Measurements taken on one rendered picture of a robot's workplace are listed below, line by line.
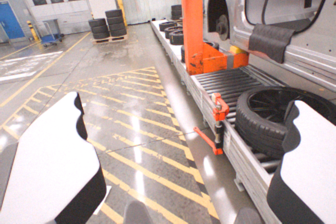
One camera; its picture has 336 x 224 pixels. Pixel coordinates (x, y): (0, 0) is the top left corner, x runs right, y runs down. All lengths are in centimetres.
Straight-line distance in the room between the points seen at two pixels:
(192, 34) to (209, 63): 37
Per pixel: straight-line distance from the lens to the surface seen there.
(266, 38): 164
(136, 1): 1225
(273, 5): 222
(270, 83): 227
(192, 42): 183
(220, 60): 199
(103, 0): 1031
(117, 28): 761
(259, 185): 122
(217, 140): 155
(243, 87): 230
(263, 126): 129
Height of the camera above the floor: 129
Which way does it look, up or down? 30 degrees down
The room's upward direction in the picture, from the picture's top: 8 degrees counter-clockwise
